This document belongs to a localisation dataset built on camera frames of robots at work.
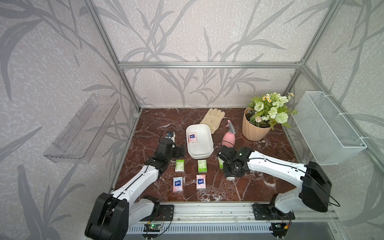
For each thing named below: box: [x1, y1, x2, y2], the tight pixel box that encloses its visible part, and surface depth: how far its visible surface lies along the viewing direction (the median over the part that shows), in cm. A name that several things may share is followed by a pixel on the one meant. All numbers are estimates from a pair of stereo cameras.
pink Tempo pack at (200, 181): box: [196, 174, 206, 189], surface depth 83 cm
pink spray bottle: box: [221, 119, 236, 148], surface depth 93 cm
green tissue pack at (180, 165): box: [175, 159, 185, 173], surface depth 89 cm
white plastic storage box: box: [186, 124, 214, 159], surface depth 101 cm
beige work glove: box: [199, 108, 226, 135], surface depth 117 cm
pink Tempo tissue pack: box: [188, 132, 197, 144], surface depth 101 cm
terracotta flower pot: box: [242, 107, 271, 142], surface depth 91 cm
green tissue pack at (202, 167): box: [197, 159, 208, 173], surface depth 89 cm
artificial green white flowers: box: [246, 92, 298, 130], surface depth 82 cm
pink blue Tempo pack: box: [173, 176, 183, 192], surface depth 82 cm
